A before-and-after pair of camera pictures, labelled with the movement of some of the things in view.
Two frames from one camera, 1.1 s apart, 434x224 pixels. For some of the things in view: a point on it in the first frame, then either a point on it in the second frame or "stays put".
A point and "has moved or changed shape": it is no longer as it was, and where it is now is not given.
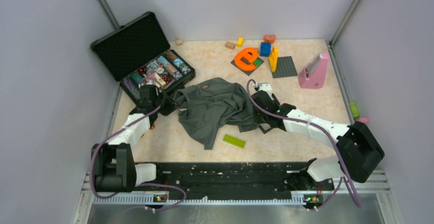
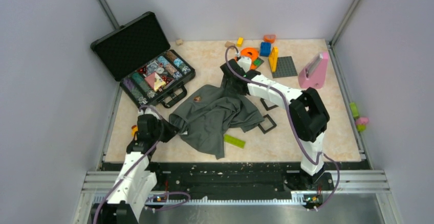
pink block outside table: x=364 y=120 stays put
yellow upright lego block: x=273 y=59 stays put
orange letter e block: x=251 y=53 stays put
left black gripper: x=172 y=105 -> x=171 y=131
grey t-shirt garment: x=209 y=106 has moved or changed shape
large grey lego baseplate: x=285 y=67 stays put
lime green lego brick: x=234 y=141 stays put
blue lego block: x=265 y=48 stays put
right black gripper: x=257 y=117 -> x=226 y=84
